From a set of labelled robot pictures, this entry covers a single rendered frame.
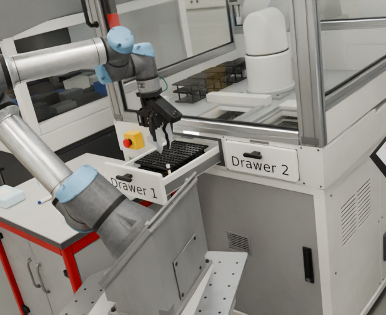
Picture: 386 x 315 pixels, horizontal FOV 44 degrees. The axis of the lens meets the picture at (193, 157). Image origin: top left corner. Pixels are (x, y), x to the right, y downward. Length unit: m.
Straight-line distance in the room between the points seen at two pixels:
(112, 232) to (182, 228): 0.17
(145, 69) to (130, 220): 0.56
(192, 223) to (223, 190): 0.67
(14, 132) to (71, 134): 1.09
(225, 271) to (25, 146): 0.64
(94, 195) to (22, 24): 1.29
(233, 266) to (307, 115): 0.52
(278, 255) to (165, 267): 0.83
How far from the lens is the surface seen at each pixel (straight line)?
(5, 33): 2.28
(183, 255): 1.20
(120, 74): 1.50
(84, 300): 1.37
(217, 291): 1.27
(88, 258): 1.78
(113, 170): 1.72
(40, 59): 1.35
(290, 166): 1.61
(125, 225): 1.16
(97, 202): 1.17
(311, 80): 1.49
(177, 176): 1.64
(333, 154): 1.62
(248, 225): 1.89
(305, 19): 1.45
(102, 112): 2.57
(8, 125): 1.41
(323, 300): 1.88
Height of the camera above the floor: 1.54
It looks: 22 degrees down
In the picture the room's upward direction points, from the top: 10 degrees counter-clockwise
